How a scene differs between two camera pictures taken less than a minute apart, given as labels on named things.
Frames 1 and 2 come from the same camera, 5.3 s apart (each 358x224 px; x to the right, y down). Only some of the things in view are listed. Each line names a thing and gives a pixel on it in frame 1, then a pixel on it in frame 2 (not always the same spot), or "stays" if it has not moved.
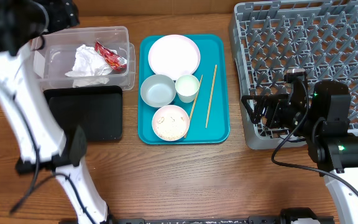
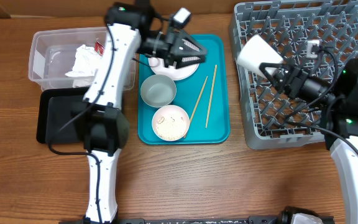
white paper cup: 187,87 -> 255,51
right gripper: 276,107 -> 293,76
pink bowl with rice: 170,122 stays
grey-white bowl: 158,91 stays
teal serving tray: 214,50 stays
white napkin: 89,63 stays
